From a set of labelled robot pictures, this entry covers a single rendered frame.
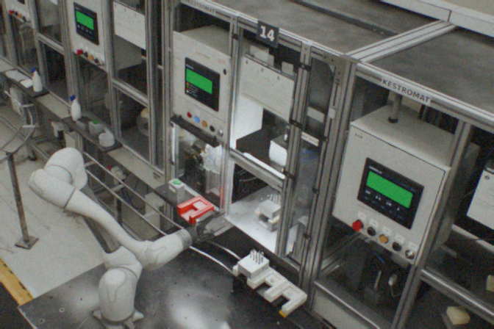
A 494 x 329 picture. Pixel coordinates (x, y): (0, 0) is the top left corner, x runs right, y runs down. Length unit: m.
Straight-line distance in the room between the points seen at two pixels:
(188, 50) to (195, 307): 1.28
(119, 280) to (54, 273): 1.51
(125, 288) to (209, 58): 1.14
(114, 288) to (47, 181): 0.59
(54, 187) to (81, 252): 1.86
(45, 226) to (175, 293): 1.82
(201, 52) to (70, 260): 2.05
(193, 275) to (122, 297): 0.52
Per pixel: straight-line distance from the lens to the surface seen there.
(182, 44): 2.79
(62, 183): 2.40
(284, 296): 2.69
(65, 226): 4.45
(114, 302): 2.64
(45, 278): 4.05
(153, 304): 2.86
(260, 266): 2.71
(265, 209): 2.91
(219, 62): 2.60
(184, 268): 3.03
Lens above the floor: 2.79
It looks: 34 degrees down
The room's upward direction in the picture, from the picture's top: 5 degrees clockwise
